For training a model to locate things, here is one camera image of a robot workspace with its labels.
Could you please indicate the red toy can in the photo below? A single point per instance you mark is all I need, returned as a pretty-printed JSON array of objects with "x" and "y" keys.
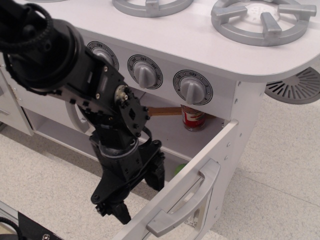
[{"x": 193, "y": 120}]

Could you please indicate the white cabinet door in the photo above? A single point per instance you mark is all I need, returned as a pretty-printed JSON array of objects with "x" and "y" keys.
[{"x": 32, "y": 113}]

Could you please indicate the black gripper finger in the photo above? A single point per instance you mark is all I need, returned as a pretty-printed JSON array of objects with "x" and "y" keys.
[
  {"x": 155, "y": 176},
  {"x": 120, "y": 211}
]

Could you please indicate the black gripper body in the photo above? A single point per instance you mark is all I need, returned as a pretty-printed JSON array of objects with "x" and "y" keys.
[{"x": 122, "y": 171}]

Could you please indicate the left grey stove knob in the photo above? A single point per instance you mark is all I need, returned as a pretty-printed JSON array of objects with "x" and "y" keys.
[{"x": 105, "y": 52}]

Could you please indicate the green toy food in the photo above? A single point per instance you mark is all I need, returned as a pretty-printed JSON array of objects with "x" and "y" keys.
[{"x": 179, "y": 168}]

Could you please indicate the right grey burner grate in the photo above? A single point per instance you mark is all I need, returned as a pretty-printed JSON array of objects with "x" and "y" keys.
[{"x": 256, "y": 22}]

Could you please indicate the grey oven door handle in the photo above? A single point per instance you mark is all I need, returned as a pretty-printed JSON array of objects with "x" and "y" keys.
[{"x": 166, "y": 221}]

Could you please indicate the aluminium frame rail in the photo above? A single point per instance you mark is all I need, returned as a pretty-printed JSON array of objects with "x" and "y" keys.
[{"x": 11, "y": 214}]

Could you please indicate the white oven door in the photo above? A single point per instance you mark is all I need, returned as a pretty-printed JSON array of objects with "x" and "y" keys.
[{"x": 219, "y": 149}]

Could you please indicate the grey cabinet door handle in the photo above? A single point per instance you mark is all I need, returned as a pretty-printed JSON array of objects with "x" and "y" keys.
[{"x": 78, "y": 121}]

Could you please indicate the white toy kitchen stove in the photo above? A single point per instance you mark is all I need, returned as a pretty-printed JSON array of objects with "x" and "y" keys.
[{"x": 214, "y": 56}]

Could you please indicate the brown wooden spoon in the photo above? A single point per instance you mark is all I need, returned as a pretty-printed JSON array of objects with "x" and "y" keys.
[{"x": 164, "y": 111}]

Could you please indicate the middle grey burner grate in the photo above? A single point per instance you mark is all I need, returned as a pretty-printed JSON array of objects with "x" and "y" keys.
[{"x": 151, "y": 8}]

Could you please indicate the grey stove knob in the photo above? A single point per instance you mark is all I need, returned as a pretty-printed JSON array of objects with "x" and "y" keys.
[
  {"x": 145, "y": 72},
  {"x": 192, "y": 87},
  {"x": 105, "y": 52}
]

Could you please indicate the grey slotted round disc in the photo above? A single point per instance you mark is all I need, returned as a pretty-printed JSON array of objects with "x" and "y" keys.
[{"x": 301, "y": 88}]

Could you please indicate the grey burner grate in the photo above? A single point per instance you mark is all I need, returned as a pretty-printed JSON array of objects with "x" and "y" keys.
[
  {"x": 256, "y": 22},
  {"x": 151, "y": 8}
]

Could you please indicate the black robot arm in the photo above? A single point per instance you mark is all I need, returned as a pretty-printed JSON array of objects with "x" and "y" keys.
[{"x": 47, "y": 56}]

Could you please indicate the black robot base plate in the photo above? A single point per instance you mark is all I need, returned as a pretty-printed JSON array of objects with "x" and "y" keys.
[{"x": 32, "y": 230}]

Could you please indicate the right grey stove knob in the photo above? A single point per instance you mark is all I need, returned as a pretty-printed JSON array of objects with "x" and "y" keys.
[{"x": 192, "y": 87}]

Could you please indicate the aluminium extrusion rail foot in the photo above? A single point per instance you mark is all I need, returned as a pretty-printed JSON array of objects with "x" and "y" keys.
[{"x": 192, "y": 221}]

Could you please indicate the middle grey stove knob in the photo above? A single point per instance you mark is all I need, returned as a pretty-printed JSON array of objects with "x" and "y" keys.
[{"x": 145, "y": 72}]

